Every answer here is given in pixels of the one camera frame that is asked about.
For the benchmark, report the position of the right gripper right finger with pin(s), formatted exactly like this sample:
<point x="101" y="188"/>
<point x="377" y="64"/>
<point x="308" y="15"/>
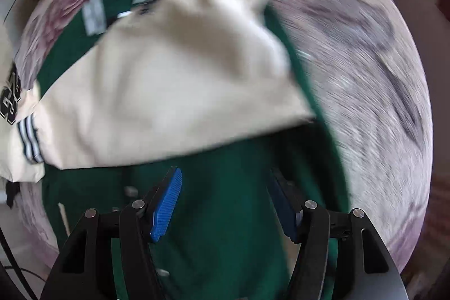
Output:
<point x="307" y="224"/>

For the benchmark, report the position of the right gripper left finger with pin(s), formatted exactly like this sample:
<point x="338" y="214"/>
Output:
<point x="142" y="223"/>

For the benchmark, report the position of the floral purple plush blanket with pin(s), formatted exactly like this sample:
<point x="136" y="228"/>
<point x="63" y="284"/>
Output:
<point x="368" y="75"/>

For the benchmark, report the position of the green and cream varsity jacket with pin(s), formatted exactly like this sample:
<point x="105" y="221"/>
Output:
<point x="212" y="87"/>

